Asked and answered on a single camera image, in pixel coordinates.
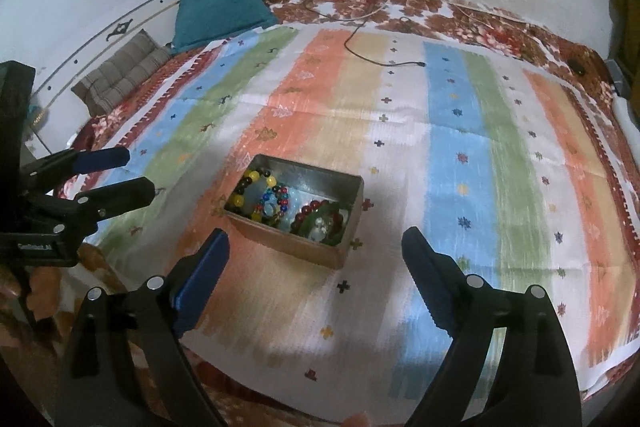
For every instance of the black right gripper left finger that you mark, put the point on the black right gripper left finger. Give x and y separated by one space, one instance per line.
99 385

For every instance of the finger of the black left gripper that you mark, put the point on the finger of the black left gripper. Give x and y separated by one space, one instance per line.
105 202
47 173

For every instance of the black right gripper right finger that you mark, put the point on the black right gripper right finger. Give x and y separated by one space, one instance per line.
535 382

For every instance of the metal jewelry tin box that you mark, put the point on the metal jewelry tin box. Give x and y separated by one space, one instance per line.
271 196

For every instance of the small beige flower ornament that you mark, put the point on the small beige flower ornament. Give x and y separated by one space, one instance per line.
320 230

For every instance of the green jade bangle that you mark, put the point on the green jade bangle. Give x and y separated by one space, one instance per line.
337 213

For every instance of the left hand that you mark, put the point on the left hand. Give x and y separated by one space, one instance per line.
43 290

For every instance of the grey striped cushion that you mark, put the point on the grey striped cushion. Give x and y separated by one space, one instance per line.
105 87

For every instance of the striped colourful mat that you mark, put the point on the striped colourful mat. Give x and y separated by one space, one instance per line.
400 181

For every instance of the teal pillow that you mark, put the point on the teal pillow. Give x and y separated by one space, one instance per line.
199 22

